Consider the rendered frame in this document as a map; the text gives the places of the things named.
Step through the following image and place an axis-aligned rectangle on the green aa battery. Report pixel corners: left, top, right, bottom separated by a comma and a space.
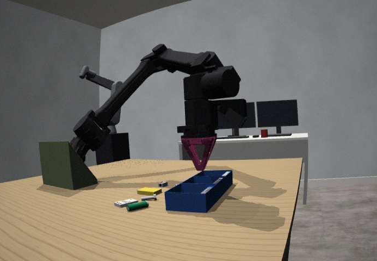
126, 201, 149, 212

